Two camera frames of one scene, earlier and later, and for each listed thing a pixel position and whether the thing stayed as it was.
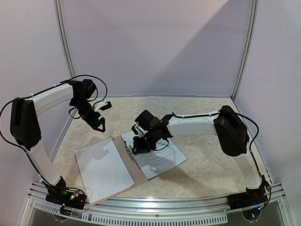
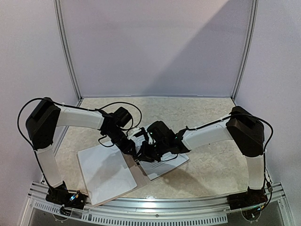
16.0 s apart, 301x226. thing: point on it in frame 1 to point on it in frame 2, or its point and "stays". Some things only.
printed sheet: [164, 157] stays
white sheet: [103, 169] stays
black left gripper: [94, 125] to [131, 145]
